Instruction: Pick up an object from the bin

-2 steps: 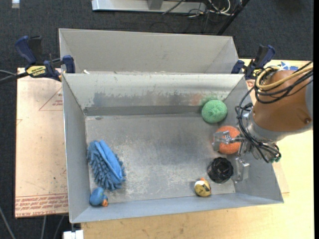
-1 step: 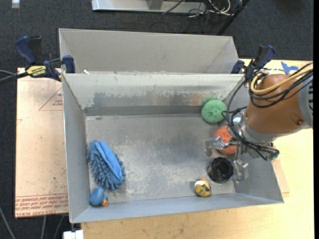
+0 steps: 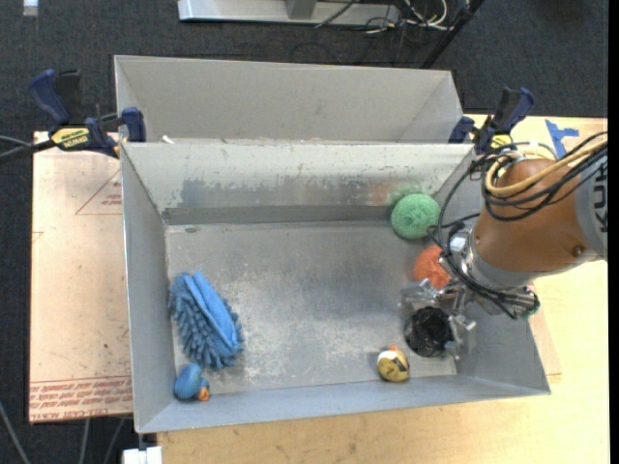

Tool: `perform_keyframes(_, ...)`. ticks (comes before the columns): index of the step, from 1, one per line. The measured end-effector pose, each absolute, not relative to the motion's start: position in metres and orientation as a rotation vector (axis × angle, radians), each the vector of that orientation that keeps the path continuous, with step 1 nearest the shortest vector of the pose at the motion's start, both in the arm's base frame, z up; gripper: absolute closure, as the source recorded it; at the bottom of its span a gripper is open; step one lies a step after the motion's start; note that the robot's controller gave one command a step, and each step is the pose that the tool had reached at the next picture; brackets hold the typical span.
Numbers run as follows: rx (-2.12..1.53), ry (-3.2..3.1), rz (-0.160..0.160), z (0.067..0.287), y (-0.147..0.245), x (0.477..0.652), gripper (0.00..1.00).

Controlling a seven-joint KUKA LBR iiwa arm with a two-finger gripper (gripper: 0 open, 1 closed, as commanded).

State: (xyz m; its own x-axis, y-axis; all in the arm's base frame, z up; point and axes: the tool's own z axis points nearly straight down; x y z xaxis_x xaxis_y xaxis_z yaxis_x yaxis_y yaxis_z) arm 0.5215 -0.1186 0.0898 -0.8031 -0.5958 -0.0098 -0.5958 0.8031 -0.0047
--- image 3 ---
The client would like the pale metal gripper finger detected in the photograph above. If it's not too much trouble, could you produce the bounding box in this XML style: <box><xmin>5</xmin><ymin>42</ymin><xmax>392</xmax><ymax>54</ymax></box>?
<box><xmin>447</xmin><ymin>306</ymin><xmax>478</xmax><ymax>360</ymax></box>
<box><xmin>399</xmin><ymin>278</ymin><xmax>454</xmax><ymax>309</ymax></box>

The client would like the orange sponge ball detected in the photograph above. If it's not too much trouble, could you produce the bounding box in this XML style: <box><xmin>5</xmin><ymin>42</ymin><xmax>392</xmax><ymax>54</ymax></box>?
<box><xmin>413</xmin><ymin>244</ymin><xmax>454</xmax><ymax>291</ymax></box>

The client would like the black mesh scrubber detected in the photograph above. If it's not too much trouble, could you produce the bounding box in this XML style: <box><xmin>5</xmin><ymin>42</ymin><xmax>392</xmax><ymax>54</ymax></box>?
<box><xmin>402</xmin><ymin>305</ymin><xmax>456</xmax><ymax>359</ymax></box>

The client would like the yellow rubber duck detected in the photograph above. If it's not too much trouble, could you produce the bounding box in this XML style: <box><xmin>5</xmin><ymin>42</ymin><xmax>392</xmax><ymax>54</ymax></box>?
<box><xmin>376</xmin><ymin>344</ymin><xmax>412</xmax><ymax>384</ymax></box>

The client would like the green sponge ball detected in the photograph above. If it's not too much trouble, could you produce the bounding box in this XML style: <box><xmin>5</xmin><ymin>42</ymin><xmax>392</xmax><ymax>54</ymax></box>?
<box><xmin>390</xmin><ymin>192</ymin><xmax>442</xmax><ymax>240</ymax></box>

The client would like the grey metal bin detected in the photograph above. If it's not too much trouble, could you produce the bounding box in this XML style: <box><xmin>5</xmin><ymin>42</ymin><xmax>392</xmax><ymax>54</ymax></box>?
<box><xmin>113</xmin><ymin>54</ymin><xmax>551</xmax><ymax>435</ymax></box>

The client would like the blue microfibre duster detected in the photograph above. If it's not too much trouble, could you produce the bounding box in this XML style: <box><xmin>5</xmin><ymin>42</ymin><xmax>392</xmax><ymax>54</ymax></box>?
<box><xmin>166</xmin><ymin>271</ymin><xmax>247</xmax><ymax>372</ymax></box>

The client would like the blue rubber duck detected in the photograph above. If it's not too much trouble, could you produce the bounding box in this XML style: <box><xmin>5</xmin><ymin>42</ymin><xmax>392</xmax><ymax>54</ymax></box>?
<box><xmin>172</xmin><ymin>362</ymin><xmax>212</xmax><ymax>403</ymax></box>

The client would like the brown cardboard board, red print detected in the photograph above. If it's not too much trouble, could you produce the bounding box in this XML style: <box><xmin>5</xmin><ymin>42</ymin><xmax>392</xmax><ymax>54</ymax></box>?
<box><xmin>28</xmin><ymin>130</ymin><xmax>565</xmax><ymax>424</ymax></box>

